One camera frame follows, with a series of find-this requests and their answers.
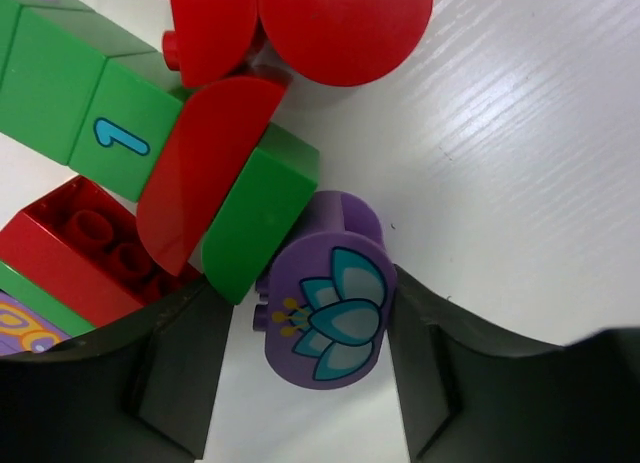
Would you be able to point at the green number lego brick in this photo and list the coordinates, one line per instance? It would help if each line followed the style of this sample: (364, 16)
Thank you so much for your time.
(84, 92)

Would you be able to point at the red green rounded lego stack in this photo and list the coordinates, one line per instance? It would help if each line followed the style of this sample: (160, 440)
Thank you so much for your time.
(227, 182)

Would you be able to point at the green red lego bricks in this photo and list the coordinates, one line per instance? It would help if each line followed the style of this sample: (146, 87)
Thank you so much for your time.
(81, 247)

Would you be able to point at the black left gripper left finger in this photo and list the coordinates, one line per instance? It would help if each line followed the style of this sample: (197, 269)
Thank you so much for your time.
(140, 389)

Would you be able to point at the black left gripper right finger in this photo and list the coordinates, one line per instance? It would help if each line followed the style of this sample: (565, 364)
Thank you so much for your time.
(471, 391)

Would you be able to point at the red rounded lego brick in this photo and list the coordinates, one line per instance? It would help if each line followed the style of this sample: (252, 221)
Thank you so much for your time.
(342, 43)

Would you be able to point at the purple flower lego brick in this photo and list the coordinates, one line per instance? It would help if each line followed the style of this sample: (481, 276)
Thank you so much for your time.
(326, 296)

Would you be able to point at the purple butterfly lego brick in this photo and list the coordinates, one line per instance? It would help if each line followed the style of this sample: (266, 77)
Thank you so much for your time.
(23, 330)

